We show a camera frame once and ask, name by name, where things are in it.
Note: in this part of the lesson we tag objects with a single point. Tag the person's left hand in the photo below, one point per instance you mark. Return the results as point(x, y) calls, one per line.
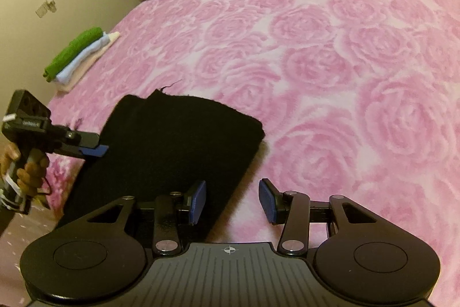
point(34, 174)

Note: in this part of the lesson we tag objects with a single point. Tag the metal wall hook bracket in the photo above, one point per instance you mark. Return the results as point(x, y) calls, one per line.
point(46, 7)

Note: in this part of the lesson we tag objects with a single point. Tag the pink rose print blanket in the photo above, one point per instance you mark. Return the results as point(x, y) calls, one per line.
point(323, 76)

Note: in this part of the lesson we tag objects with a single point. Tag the black garment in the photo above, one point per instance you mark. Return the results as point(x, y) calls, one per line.
point(161, 141)

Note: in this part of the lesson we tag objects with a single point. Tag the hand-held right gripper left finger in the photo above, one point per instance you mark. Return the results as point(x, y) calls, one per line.
point(198, 202)

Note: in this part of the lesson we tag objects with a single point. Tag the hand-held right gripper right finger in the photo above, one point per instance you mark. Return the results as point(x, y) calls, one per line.
point(266, 201)

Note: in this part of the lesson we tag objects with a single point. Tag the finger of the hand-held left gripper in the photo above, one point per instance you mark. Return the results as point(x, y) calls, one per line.
point(95, 151)

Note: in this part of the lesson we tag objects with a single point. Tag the folded light blue cloth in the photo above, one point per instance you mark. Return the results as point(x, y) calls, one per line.
point(84, 62)

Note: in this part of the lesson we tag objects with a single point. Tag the folded cream cloth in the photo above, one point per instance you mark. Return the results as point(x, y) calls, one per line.
point(91, 71)

